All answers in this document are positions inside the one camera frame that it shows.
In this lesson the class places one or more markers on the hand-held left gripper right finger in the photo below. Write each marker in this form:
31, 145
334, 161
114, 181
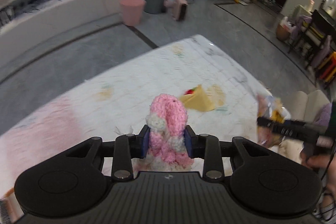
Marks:
187, 142

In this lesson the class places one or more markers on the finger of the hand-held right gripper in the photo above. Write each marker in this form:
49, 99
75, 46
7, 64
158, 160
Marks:
283, 128

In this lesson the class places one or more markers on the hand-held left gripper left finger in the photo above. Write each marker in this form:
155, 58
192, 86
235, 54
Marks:
145, 142

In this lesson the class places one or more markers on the yellow and pink printed packet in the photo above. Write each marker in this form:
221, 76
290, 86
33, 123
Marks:
273, 108

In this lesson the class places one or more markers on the pink knitted toy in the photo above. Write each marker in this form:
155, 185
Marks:
170, 119

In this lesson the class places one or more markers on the person's right forearm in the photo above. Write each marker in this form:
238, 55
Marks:
331, 179

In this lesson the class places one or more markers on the person's right hand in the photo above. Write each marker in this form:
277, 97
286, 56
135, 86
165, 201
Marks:
321, 161

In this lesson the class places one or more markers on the cream sofa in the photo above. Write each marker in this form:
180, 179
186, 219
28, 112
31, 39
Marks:
309, 103

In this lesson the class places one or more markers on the yellow and red stool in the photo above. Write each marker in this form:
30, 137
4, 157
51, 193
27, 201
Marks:
329, 66

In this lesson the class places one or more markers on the brown basket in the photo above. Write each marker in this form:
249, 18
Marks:
283, 33

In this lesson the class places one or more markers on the purple cloth on chair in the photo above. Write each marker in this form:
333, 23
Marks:
300, 27

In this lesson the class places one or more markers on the black dining chair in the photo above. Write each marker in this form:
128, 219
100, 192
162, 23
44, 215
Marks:
313, 29

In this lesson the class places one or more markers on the pink waste bin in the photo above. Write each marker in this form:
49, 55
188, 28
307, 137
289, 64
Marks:
132, 12

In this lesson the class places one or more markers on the small pink suitcase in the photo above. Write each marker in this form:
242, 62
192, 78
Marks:
177, 7

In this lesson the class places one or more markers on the long grey television cabinet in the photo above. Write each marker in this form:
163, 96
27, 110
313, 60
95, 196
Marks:
65, 3

